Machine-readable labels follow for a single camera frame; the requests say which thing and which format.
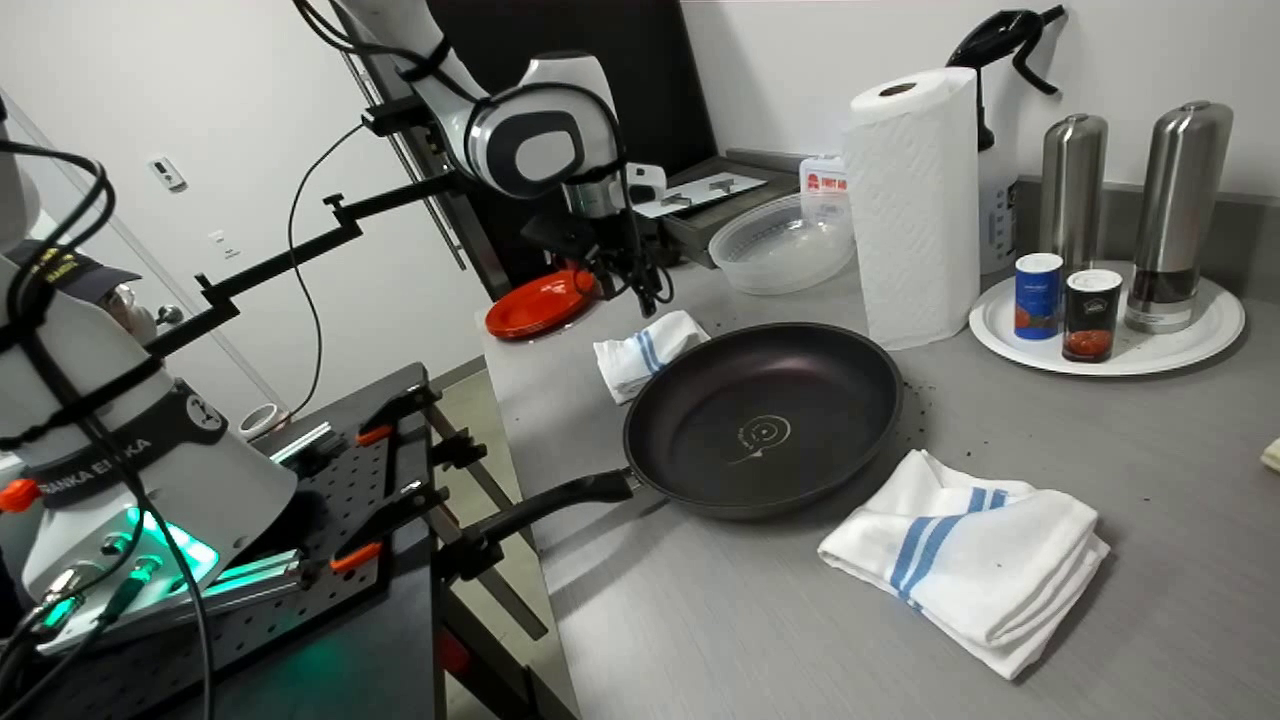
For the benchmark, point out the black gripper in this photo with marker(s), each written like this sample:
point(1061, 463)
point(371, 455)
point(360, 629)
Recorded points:
point(605, 246)

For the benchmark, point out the small white blue-striped towel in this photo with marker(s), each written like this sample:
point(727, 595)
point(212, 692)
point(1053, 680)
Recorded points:
point(647, 348)

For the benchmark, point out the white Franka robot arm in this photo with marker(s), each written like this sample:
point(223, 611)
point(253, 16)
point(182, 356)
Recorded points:
point(80, 403)

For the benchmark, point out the black frying pan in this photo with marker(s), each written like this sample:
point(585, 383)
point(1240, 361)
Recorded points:
point(763, 412)

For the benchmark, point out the white paper towel roll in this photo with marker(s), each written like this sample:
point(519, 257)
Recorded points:
point(912, 201)

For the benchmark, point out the large folded blue-striped towel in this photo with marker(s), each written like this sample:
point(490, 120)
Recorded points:
point(973, 554)

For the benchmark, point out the black flat tray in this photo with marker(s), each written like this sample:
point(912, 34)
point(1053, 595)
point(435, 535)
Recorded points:
point(720, 228)

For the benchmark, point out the white paper sheet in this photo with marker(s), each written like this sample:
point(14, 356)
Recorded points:
point(700, 192)

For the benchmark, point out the red plate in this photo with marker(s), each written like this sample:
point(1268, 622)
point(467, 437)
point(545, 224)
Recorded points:
point(541, 305)

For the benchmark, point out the clear plastic bowl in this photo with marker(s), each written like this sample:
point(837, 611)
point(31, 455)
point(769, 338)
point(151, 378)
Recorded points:
point(780, 242)

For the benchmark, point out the black monitor panel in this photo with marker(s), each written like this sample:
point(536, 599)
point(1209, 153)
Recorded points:
point(658, 94)

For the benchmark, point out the spice jar blue label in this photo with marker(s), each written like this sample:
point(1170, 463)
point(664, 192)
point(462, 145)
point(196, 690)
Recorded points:
point(1039, 298)

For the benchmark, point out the short steel grinder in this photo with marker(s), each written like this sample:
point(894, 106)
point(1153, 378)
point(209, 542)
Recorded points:
point(1072, 187)

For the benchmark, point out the spice jar red label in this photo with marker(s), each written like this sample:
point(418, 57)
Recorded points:
point(1095, 316)

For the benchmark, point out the black perforated breadboard table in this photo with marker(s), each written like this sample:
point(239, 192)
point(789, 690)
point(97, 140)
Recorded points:
point(360, 640)

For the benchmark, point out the white round tray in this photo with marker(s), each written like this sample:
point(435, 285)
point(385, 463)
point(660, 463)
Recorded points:
point(1174, 348)

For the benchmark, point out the tall steel grinder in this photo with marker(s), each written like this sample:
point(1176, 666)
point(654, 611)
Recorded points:
point(1183, 201)

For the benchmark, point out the small white block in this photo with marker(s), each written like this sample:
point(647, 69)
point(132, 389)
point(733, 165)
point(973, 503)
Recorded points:
point(1268, 455)

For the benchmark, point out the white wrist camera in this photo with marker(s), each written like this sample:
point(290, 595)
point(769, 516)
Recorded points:
point(647, 183)

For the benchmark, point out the black stereo camera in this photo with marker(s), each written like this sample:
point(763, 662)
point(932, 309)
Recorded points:
point(394, 118)

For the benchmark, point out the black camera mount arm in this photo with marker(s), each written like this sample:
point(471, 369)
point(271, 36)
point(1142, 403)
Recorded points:
point(282, 263)

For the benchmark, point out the small white wall device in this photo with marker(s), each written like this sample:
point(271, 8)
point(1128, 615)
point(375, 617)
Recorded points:
point(171, 172)

